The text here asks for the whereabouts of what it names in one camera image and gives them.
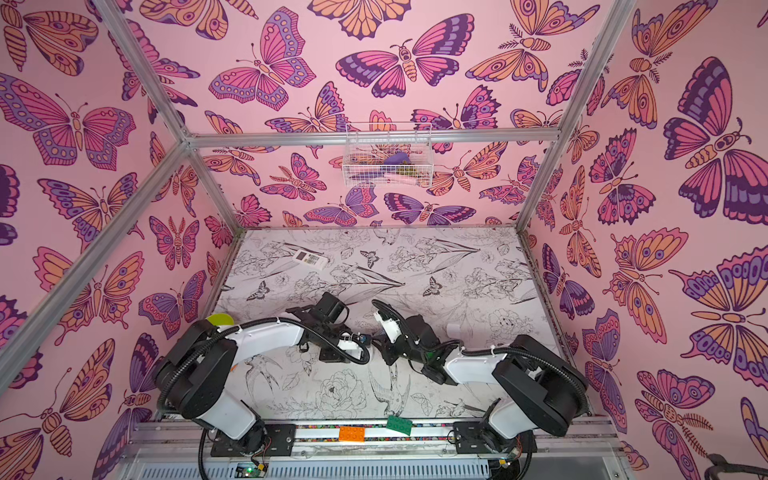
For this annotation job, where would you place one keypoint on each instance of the orange lego brick on rail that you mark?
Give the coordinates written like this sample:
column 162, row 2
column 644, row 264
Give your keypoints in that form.
column 351, row 434

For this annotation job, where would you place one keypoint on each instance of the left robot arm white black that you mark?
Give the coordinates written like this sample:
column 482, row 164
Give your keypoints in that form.
column 192, row 379

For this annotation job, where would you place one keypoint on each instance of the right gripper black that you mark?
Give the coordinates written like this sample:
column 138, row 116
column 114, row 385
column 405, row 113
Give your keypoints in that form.
column 405, row 330

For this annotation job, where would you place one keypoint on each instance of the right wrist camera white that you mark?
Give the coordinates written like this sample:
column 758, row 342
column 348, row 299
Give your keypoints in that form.
column 390, row 326

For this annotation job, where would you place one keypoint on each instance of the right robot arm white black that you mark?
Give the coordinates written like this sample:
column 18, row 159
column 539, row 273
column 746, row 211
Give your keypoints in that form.
column 543, row 391

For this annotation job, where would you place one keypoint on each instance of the white remote control far left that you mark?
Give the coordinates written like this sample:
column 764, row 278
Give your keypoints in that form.
column 301, row 256

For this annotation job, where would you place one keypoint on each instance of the white battery cover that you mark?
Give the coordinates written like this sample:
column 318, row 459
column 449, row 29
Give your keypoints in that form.
column 453, row 331

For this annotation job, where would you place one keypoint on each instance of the purple object in basket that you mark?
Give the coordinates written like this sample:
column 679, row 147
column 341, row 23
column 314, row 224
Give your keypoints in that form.
column 398, row 159

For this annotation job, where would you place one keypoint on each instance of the lime green bowl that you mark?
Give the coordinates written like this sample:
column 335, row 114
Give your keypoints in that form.
column 221, row 320

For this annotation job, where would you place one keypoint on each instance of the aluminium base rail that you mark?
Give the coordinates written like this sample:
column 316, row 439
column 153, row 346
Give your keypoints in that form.
column 177, row 450

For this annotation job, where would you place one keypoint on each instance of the green circuit board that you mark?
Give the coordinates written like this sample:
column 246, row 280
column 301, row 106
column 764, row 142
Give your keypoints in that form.
column 251, row 471

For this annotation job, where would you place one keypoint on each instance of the white wire basket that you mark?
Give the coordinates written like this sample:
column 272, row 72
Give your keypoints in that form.
column 389, row 154

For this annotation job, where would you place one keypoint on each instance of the green lego brick on rail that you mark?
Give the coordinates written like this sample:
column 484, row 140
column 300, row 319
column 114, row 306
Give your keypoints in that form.
column 400, row 425

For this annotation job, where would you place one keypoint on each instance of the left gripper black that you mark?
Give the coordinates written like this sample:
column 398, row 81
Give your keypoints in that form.
column 337, row 356

